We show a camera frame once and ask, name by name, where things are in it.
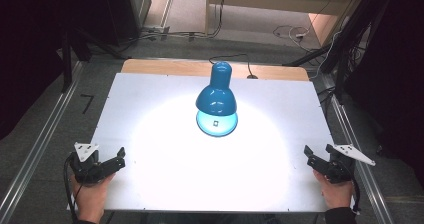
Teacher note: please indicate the grey power strip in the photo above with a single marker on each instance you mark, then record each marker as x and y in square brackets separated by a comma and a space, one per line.
[156, 29]

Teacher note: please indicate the person's right hand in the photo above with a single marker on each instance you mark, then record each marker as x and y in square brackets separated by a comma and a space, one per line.
[338, 194]

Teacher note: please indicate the person's left hand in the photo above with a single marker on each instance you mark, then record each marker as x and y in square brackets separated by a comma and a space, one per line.
[90, 197]

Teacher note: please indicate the black metal stand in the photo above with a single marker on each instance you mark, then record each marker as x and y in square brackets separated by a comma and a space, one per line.
[346, 40]

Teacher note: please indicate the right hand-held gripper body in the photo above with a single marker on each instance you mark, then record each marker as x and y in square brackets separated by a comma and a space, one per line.
[340, 165]

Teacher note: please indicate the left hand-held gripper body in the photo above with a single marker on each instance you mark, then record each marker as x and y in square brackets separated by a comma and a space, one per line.
[87, 167]

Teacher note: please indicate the blue desk lamp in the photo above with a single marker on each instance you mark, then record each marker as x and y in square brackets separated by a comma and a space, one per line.
[216, 97]

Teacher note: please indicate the aluminium frame rail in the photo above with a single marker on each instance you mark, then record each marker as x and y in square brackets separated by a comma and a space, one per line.
[363, 170]
[40, 144]

